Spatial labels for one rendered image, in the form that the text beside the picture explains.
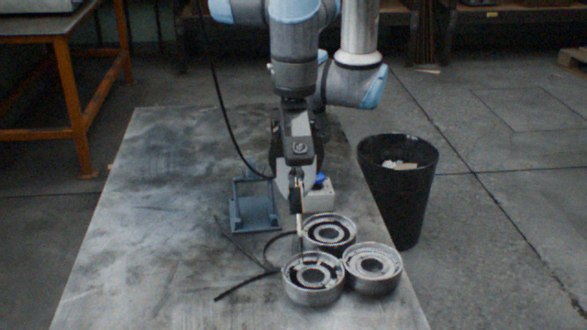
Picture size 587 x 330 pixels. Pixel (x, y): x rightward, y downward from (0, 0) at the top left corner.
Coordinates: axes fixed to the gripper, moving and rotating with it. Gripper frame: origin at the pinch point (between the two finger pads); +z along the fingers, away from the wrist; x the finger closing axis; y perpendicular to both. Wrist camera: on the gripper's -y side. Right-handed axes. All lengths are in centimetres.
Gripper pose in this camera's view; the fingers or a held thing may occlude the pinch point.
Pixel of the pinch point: (295, 194)
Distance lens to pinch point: 95.1
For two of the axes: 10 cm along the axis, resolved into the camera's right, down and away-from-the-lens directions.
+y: -1.6, -4.8, 8.6
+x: -9.9, 0.7, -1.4
